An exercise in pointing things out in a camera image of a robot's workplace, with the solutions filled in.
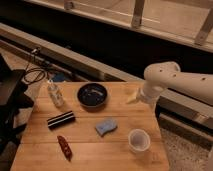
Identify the clear plastic bottle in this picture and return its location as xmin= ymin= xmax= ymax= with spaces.
xmin=47 ymin=80 xmax=64 ymax=107

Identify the black cable coil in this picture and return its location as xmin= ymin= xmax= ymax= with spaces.
xmin=22 ymin=47 xmax=51 ymax=85

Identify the blue object behind table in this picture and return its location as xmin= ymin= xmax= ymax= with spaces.
xmin=52 ymin=73 xmax=66 ymax=82

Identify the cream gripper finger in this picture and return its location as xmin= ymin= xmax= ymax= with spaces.
xmin=127 ymin=91 xmax=138 ymax=104

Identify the red chili pepper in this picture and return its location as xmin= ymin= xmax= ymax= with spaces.
xmin=57 ymin=136 xmax=72 ymax=161

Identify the black white striped box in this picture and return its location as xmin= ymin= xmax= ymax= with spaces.
xmin=47 ymin=111 xmax=75 ymax=129

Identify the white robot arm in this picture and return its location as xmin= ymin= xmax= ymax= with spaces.
xmin=127 ymin=61 xmax=213 ymax=106

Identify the dark ceramic bowl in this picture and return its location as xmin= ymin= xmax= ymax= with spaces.
xmin=77 ymin=83 xmax=108 ymax=107

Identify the translucent plastic cup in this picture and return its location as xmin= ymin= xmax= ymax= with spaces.
xmin=128 ymin=129 xmax=151 ymax=154

